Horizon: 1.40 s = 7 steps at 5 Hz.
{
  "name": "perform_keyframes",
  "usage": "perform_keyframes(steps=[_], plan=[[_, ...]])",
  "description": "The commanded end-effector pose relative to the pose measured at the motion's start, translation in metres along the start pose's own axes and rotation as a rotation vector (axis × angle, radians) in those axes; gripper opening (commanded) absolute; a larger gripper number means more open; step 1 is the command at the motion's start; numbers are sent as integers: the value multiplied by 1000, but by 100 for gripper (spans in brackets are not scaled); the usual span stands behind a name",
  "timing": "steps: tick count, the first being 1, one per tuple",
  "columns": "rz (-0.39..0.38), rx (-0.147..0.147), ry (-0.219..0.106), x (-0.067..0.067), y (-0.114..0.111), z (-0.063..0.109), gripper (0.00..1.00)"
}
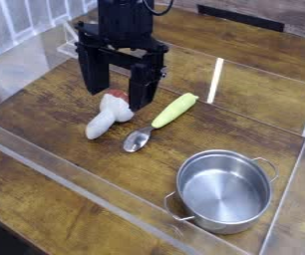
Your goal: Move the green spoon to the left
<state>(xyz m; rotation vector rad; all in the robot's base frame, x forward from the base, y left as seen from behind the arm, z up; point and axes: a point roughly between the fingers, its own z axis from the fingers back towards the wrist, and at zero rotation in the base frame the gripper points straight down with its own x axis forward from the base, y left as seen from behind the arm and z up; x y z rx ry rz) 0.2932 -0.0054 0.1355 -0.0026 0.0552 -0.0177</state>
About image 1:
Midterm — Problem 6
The green handled metal spoon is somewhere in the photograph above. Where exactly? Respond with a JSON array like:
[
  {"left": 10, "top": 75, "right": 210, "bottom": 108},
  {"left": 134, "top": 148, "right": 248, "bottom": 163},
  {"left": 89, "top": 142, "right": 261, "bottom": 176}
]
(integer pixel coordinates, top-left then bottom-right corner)
[{"left": 123, "top": 93, "right": 198, "bottom": 152}]

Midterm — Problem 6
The stainless steel pot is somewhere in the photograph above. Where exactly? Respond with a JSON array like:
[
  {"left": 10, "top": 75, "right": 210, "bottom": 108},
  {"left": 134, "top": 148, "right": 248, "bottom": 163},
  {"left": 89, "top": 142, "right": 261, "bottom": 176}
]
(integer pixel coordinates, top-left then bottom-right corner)
[{"left": 163, "top": 149, "right": 280, "bottom": 235}]

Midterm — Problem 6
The white toy mushroom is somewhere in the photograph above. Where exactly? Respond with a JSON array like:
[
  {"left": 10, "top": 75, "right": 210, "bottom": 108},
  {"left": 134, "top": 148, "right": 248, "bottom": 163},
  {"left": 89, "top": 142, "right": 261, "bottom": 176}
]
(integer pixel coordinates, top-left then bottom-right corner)
[{"left": 86, "top": 90, "right": 135, "bottom": 139}]

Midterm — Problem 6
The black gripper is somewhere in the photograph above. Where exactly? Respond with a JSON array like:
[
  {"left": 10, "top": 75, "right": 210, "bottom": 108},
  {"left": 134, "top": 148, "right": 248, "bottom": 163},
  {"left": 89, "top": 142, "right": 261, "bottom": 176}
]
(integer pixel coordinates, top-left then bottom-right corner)
[{"left": 76, "top": 0, "right": 169, "bottom": 112}]

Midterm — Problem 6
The black strip on wall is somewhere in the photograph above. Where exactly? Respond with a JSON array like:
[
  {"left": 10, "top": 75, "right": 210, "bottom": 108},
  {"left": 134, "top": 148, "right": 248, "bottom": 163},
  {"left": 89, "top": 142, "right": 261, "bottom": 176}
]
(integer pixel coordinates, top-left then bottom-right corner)
[{"left": 197, "top": 4, "right": 285, "bottom": 32}]

